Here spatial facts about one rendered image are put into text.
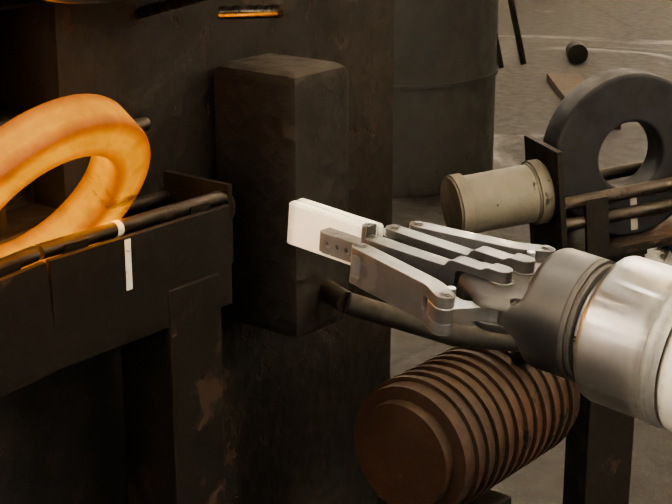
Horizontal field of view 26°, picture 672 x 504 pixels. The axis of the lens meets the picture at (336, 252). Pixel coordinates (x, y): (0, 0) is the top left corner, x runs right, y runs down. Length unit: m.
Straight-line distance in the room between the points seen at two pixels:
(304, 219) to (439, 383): 0.35
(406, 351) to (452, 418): 1.55
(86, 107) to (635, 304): 0.40
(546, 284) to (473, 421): 0.44
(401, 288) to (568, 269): 0.10
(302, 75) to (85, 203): 0.24
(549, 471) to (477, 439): 1.09
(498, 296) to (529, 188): 0.47
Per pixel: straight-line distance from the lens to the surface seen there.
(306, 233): 0.98
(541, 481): 2.32
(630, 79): 1.35
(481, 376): 1.31
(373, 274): 0.90
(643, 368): 0.81
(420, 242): 0.94
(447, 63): 3.82
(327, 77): 1.26
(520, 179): 1.32
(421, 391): 1.27
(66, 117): 0.99
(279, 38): 1.36
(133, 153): 1.06
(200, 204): 1.17
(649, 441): 2.48
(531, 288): 0.85
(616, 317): 0.82
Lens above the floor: 1.02
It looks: 17 degrees down
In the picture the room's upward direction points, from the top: straight up
